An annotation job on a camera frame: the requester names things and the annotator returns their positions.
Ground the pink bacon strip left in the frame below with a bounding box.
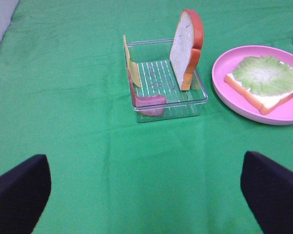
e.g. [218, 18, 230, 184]
[126, 68, 166, 116]

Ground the standing bread slice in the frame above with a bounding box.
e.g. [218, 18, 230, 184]
[169, 9, 204, 91]

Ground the green tablecloth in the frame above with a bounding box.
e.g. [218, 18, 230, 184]
[0, 0, 293, 234]

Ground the green lettuce leaf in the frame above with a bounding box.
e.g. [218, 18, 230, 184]
[232, 56, 293, 97]

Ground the yellow cheese slice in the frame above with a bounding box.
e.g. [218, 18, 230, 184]
[123, 35, 142, 88]

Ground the clear plastic tray left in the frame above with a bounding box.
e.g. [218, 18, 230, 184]
[127, 39, 208, 123]

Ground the pink round plate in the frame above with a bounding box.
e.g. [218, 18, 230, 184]
[212, 45, 293, 125]

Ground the bread slice orange crust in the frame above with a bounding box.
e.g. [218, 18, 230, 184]
[225, 67, 293, 115]

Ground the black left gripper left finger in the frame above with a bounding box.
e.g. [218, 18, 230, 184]
[0, 155, 51, 234]

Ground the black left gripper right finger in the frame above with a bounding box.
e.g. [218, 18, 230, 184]
[240, 151, 293, 234]

